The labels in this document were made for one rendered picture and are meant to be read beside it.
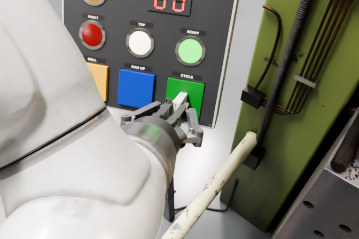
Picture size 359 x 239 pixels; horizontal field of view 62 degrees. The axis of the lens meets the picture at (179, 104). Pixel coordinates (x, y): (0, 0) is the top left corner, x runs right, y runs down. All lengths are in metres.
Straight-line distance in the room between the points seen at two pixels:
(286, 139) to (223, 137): 0.85
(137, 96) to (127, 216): 0.41
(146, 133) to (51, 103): 0.14
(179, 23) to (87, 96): 0.37
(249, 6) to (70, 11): 2.38
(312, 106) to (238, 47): 1.60
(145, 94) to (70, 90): 0.39
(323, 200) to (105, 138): 0.60
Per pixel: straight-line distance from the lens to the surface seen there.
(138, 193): 0.25
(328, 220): 0.81
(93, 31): 0.63
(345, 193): 0.71
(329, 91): 0.81
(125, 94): 0.63
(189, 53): 0.57
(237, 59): 2.29
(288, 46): 0.75
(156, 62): 0.60
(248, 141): 1.00
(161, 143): 0.33
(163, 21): 0.58
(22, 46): 0.22
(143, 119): 0.39
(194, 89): 0.59
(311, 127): 0.91
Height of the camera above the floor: 1.45
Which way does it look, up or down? 49 degrees down
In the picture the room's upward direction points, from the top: straight up
